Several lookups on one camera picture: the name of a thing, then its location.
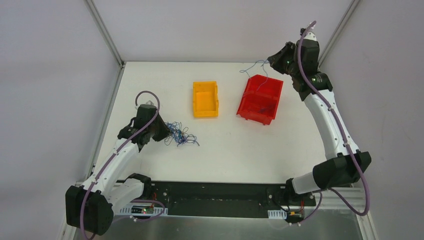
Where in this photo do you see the purple single wire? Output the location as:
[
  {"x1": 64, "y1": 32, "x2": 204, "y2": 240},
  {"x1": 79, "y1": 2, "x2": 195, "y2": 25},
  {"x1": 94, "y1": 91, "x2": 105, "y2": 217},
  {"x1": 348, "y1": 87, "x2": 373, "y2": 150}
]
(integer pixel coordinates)
[{"x1": 239, "y1": 59, "x2": 271, "y2": 95}]

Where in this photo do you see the blue wire bundle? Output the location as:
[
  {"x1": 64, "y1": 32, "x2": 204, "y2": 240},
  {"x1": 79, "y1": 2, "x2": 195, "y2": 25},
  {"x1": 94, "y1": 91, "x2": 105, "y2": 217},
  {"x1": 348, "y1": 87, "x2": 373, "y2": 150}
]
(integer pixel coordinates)
[{"x1": 163, "y1": 121, "x2": 201, "y2": 148}]

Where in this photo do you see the yellow plastic bin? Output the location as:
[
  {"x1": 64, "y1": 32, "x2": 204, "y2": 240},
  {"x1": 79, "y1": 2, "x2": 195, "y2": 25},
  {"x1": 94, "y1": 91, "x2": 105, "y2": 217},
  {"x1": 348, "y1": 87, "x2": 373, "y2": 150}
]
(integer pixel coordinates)
[{"x1": 192, "y1": 81, "x2": 219, "y2": 118}]

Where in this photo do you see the left white slotted cable duct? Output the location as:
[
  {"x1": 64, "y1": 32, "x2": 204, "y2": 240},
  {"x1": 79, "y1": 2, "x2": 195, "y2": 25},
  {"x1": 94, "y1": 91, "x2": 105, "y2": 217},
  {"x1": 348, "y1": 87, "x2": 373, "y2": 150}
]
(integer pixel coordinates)
[{"x1": 116, "y1": 203, "x2": 168, "y2": 218}]

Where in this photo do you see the white slotted cable duct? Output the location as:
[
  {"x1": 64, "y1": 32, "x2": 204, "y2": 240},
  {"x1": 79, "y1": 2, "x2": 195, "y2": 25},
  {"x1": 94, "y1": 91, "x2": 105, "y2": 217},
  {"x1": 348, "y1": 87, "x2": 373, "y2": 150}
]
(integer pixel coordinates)
[
  {"x1": 116, "y1": 203, "x2": 168, "y2": 218},
  {"x1": 267, "y1": 209, "x2": 287, "y2": 220}
]

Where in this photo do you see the right white slotted cable duct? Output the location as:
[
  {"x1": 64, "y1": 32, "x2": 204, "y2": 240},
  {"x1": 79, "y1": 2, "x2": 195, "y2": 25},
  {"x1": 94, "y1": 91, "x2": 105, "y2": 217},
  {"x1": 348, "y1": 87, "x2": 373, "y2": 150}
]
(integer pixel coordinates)
[{"x1": 267, "y1": 209, "x2": 287, "y2": 220}]

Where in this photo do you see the red plastic bin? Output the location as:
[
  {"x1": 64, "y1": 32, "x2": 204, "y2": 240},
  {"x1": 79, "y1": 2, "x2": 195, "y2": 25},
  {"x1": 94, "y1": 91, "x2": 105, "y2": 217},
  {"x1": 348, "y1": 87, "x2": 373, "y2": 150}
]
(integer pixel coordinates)
[{"x1": 236, "y1": 74, "x2": 284, "y2": 125}]

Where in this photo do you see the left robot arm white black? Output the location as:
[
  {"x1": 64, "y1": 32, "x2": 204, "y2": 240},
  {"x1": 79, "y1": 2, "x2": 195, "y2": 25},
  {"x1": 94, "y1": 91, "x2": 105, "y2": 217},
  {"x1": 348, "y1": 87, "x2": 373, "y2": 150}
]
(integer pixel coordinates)
[{"x1": 65, "y1": 103, "x2": 172, "y2": 236}]

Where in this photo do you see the aluminium frame rail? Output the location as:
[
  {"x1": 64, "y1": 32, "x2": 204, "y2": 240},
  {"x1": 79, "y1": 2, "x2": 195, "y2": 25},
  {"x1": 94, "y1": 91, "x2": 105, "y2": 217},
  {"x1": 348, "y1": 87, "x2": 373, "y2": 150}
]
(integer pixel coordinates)
[{"x1": 69, "y1": 181, "x2": 369, "y2": 210}]

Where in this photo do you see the grey single wire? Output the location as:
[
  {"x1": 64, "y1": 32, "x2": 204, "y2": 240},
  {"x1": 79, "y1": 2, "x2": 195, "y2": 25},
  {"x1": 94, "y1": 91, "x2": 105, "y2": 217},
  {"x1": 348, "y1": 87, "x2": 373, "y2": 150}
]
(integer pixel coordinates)
[{"x1": 255, "y1": 103, "x2": 276, "y2": 115}]

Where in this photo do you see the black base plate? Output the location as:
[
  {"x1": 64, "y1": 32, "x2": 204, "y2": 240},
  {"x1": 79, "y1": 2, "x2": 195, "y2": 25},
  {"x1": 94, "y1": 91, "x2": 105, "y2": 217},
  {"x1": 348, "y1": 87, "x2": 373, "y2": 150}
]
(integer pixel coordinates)
[{"x1": 132, "y1": 181, "x2": 316, "y2": 219}]

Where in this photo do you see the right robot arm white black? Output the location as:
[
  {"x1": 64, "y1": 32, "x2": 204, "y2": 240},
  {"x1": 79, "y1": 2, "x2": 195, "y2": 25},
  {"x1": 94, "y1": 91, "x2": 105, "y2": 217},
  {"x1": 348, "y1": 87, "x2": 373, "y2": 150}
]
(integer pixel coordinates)
[{"x1": 267, "y1": 28, "x2": 372, "y2": 205}]

